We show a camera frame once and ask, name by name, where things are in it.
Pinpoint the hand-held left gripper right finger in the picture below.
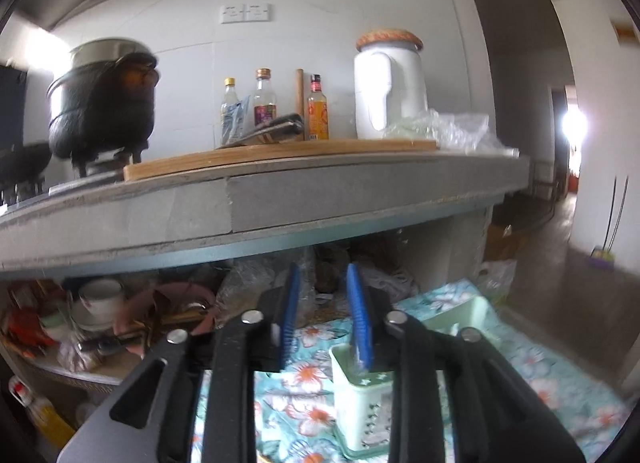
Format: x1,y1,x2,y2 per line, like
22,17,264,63
346,263,586,463

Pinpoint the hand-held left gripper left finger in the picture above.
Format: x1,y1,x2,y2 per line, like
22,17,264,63
55,262,302,463

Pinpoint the green plastic utensil holder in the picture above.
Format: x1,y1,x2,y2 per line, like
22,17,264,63
327,295,503,462

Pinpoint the large clear plastic bag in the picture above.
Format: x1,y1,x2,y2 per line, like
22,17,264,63
215,248,321,329

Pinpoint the floral blue blanket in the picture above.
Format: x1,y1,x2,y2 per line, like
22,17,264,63
192,278,631,463

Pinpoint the grey concrete kitchen counter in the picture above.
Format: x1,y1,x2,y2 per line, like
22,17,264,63
0,145,531,279

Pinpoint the pink plastic basin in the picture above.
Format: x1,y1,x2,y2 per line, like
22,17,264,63
115,283,217,350

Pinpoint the small clear floor bag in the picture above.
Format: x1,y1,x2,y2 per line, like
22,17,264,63
475,260,517,304

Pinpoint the wooden cutting board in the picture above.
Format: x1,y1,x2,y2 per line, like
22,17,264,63
123,139,438,182

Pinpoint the cardboard box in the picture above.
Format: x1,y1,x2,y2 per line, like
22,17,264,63
482,223,531,264

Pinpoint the dark steel ladle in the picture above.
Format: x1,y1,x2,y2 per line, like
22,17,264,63
80,335,146,356

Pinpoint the white floral ceramic bowl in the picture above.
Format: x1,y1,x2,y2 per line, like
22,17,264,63
80,279,126,324

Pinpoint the orange sauce bottle red cap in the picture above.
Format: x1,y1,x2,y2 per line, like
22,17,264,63
306,74,331,141

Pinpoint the blue white packet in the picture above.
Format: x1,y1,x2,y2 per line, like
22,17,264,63
222,97,253,144

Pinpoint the stack of white dishes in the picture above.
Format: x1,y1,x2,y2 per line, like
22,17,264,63
70,303,121,335

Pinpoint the clear crumpled plastic bag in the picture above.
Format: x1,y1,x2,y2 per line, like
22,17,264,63
382,110,521,156

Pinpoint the clear bottle purple label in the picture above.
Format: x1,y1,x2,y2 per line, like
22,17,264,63
252,68,278,131

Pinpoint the plastic bag of brown food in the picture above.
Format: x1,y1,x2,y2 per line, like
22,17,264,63
57,338,101,374

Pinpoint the clear bottle yellow cap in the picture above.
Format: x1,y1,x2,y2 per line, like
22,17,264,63
221,77,241,144

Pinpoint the small green bowl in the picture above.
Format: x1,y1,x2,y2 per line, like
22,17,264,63
40,313,71,344

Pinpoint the white kitchen appliance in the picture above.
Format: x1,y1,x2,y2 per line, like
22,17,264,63
354,45,430,140

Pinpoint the steel gas stove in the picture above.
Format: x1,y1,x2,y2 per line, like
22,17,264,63
0,143,151,208

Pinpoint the yellow cooking oil bottle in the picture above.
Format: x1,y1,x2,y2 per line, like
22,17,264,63
9,377,76,449

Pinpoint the red snack packet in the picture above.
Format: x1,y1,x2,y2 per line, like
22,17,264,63
0,283,56,359

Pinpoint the black cooking pot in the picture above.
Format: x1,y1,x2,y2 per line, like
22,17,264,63
46,55,163,166

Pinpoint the woven round trivet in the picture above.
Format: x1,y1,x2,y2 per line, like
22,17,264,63
356,29,423,52

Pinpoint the black wok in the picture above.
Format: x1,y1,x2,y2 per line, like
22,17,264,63
0,140,53,184

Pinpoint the steel pot lid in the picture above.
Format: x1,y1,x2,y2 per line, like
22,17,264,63
69,38,156,68

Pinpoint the black panel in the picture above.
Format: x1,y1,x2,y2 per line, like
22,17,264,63
0,64,27,144

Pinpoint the kitchen knife dark handle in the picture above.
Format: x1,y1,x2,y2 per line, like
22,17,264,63
215,113,306,150

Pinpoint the broom with thin handles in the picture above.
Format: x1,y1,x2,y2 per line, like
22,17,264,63
590,175,631,271

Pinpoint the white wall socket plate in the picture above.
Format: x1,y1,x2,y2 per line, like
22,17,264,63
219,3,274,24

